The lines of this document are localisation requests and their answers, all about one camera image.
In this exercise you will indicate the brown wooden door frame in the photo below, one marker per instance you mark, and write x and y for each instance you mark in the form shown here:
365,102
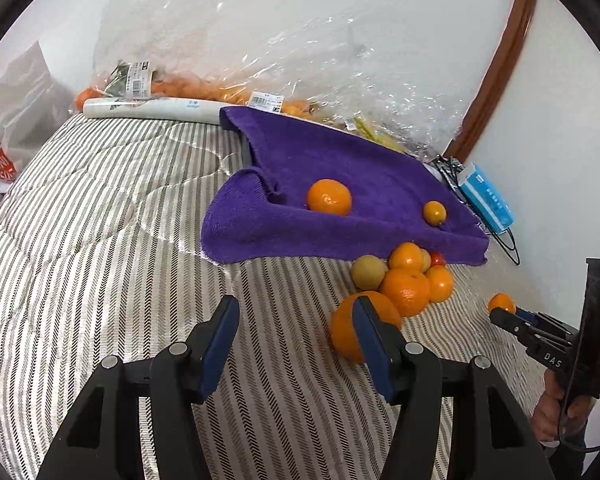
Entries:
505,60

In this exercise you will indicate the person's right hand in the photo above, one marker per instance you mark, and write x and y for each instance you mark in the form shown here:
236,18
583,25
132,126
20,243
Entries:
547,417

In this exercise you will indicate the large orange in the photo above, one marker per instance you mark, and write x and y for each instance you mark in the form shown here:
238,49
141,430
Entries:
342,332

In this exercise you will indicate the blue tissue pack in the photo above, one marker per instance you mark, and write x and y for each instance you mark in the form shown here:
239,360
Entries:
485,200

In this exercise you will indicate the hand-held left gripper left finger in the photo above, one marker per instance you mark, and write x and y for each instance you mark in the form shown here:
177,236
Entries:
220,345

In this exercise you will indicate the small red tomato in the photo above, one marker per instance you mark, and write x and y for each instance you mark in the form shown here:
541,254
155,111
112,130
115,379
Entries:
437,259

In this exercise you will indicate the clear bag of yellow fruit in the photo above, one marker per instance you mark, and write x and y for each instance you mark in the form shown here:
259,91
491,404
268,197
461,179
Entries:
375,132

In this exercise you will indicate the grey striped quilt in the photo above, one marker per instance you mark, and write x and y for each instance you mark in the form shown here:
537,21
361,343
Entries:
105,260

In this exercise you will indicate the purple towel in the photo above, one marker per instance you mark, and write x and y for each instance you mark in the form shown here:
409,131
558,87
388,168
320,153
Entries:
290,230

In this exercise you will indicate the pale yellow fruit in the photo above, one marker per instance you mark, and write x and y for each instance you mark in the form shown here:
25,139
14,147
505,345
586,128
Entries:
426,259

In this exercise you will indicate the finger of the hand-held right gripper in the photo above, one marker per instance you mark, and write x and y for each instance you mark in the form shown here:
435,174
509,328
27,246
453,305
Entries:
510,322
527,316

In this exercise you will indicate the clear bag of small oranges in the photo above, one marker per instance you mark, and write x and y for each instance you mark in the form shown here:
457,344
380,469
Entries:
295,107

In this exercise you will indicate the white plastic bag red print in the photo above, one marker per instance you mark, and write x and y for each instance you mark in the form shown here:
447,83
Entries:
15,110

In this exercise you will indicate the yellow-green round fruit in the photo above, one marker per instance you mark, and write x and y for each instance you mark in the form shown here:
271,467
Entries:
367,272

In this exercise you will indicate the small yellow-orange citrus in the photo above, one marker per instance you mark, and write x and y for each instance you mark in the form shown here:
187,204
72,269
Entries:
501,302
434,212

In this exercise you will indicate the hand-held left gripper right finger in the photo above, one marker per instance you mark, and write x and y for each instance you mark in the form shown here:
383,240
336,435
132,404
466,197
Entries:
372,350

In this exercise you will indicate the white paper roll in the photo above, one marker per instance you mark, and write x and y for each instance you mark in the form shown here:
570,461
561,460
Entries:
150,108

